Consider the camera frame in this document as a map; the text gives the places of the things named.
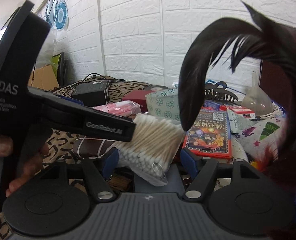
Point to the pink packet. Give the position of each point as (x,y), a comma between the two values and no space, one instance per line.
(123,108)

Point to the black hair claw clip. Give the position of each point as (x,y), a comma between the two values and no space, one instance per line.
(219,92)

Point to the dark red flat box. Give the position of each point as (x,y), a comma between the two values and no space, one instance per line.
(138,96)

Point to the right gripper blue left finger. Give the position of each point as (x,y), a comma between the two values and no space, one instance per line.
(111,159)

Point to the clear plastic funnel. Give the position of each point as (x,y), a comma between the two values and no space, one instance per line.
(256,99)

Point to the black red feather duster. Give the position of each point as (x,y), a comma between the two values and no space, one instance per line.
(262,39)

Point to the colourful card box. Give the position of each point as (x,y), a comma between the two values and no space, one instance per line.
(210,136)

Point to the brown striped case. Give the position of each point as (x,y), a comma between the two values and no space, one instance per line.
(91,148)

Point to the white patterned fabric pouch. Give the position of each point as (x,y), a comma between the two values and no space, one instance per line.
(262,140)

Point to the patterned table cloth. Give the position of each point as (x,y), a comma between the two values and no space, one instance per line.
(60,143)

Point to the cotton swabs bag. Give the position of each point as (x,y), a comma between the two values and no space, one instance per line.
(153,146)

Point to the black power adapter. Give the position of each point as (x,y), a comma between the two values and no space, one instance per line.
(92,94)

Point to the cardboard box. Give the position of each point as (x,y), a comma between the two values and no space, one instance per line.
(43,78)

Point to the blue wall decoration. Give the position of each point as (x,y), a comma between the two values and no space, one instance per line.
(56,14)

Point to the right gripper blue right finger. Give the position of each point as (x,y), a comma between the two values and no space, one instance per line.
(191,162)

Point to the green patterned paper cup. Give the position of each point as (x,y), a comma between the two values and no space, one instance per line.
(164,104)

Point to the dark red wooden board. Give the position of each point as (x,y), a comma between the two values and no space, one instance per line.
(274,82)

